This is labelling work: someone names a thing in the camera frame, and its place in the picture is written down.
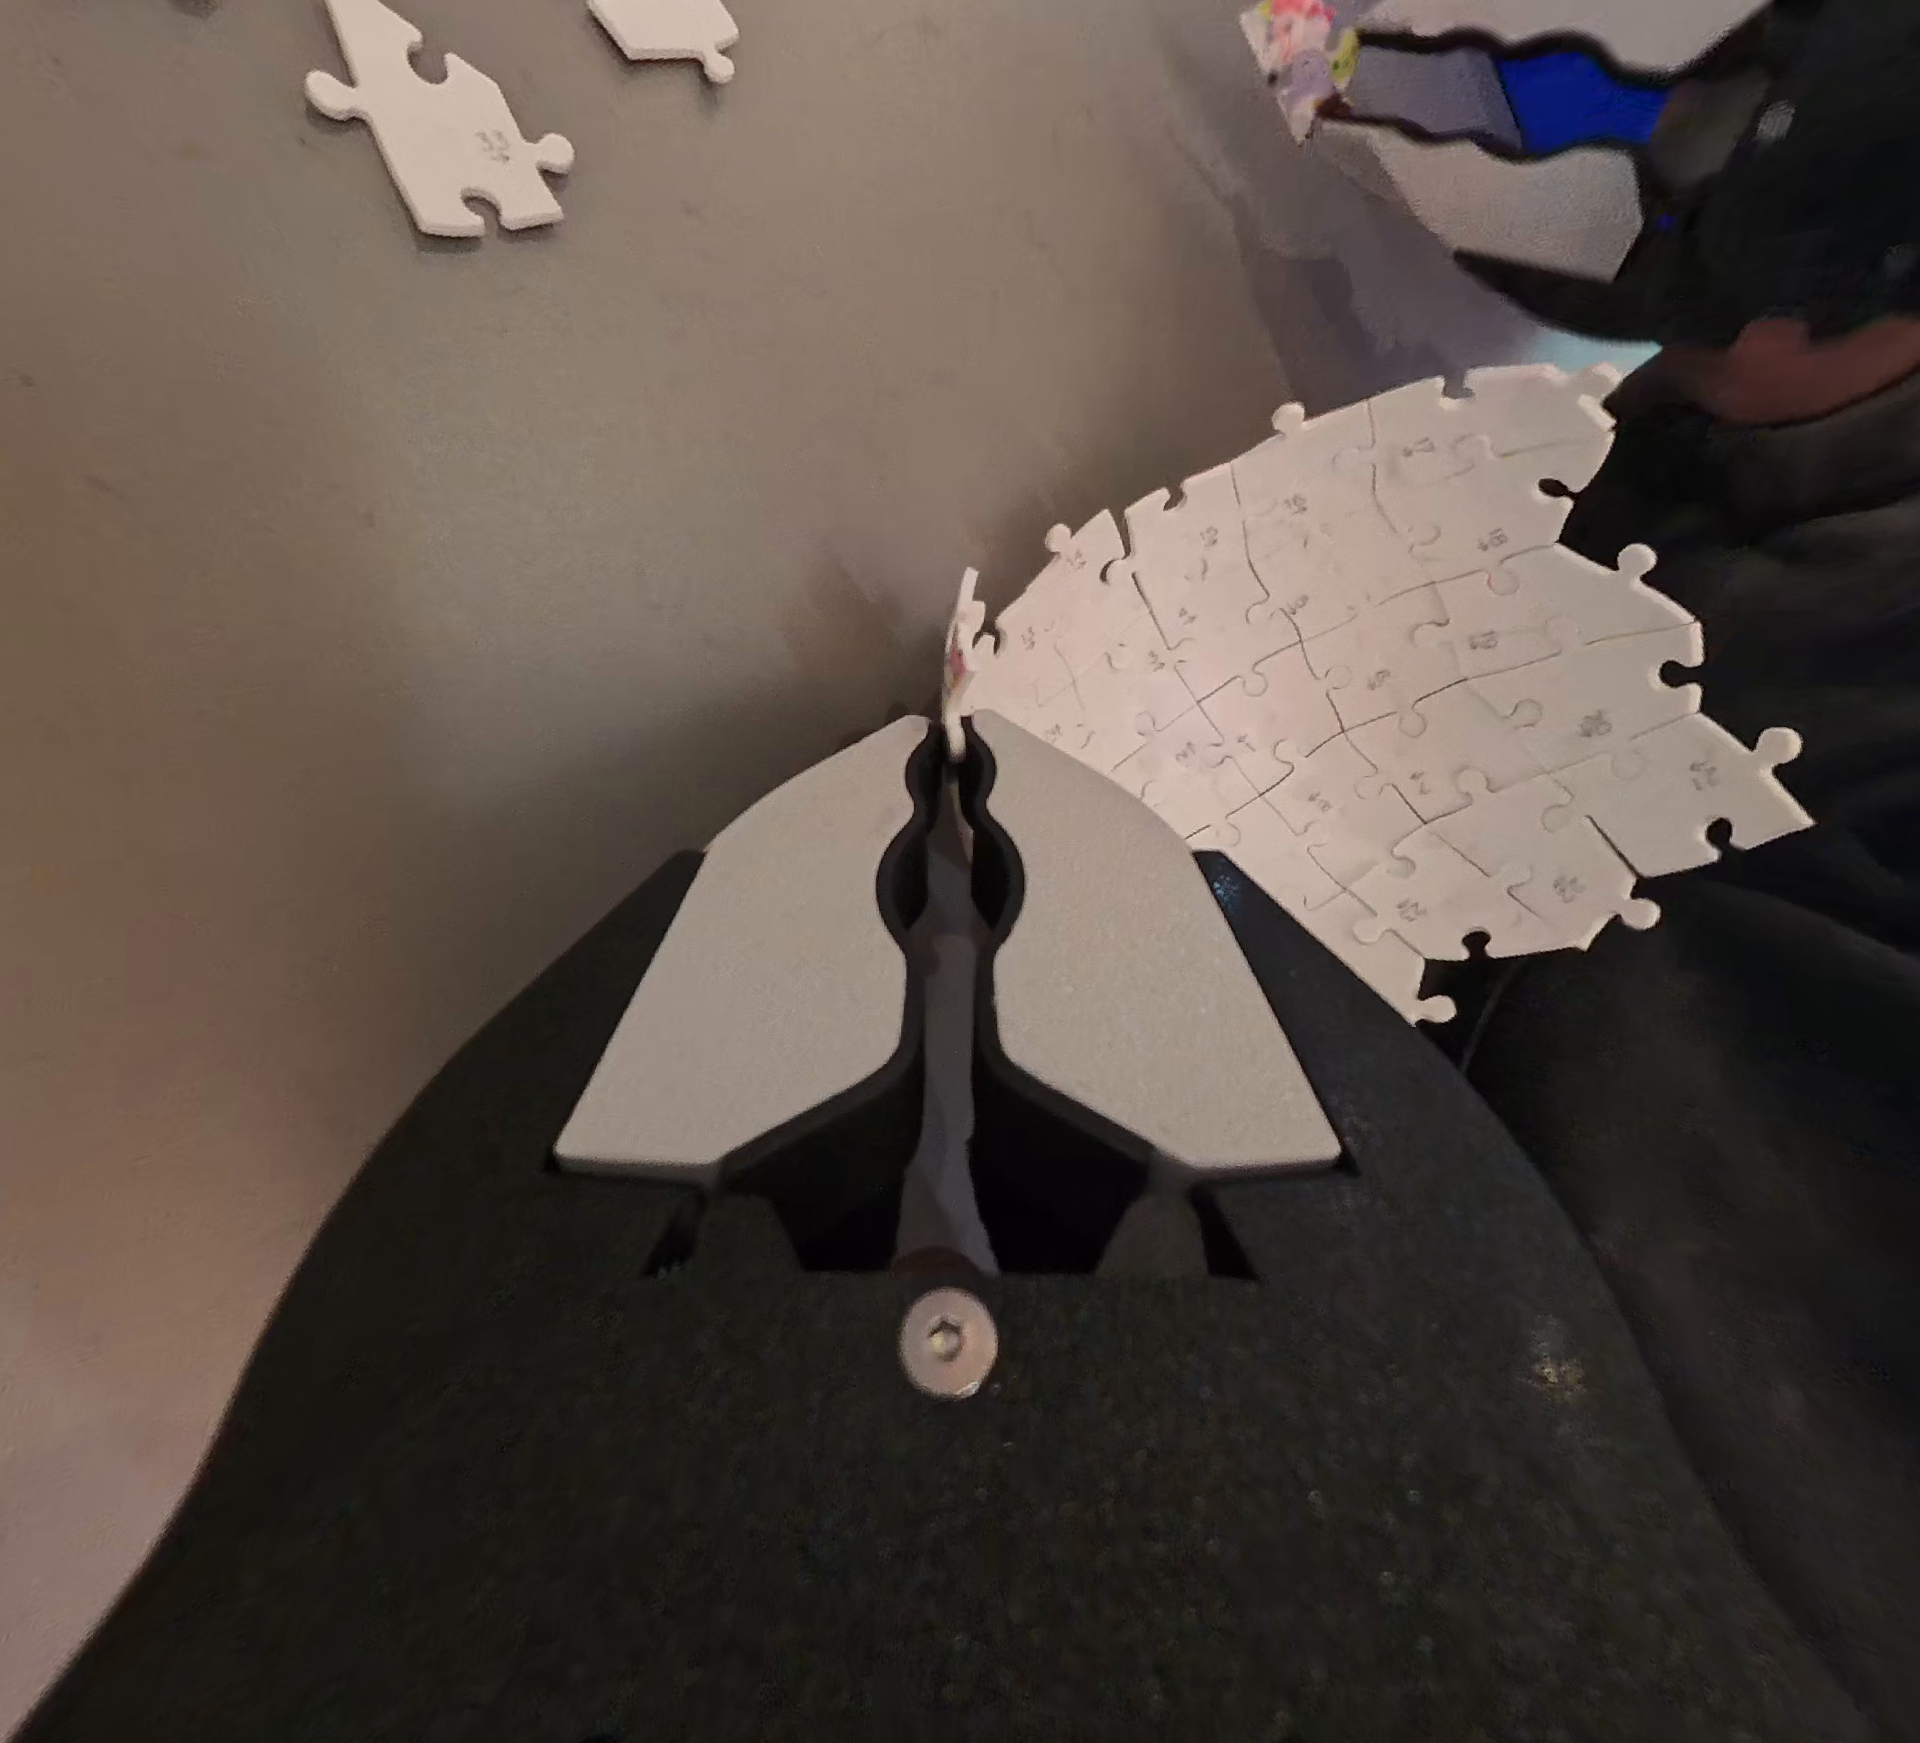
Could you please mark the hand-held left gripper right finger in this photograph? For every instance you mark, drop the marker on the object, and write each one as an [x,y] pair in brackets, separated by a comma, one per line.
[1156,995]

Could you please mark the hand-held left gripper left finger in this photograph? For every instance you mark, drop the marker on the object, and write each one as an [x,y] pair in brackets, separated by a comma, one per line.
[751,995]

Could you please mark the white jigsaw puzzle piece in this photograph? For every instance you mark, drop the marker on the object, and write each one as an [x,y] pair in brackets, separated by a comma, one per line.
[1300,48]

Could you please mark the partly built puzzle ball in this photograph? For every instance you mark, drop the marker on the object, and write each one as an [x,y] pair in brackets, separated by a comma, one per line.
[1426,693]

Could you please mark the scatter of white puzzle pieces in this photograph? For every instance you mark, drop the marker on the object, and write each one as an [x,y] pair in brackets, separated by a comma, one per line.
[438,122]

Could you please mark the person's right forearm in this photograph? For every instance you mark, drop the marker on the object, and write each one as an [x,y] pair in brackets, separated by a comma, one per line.
[1800,543]

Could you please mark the person's right hand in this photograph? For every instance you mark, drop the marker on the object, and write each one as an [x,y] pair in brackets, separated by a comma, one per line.
[1816,376]

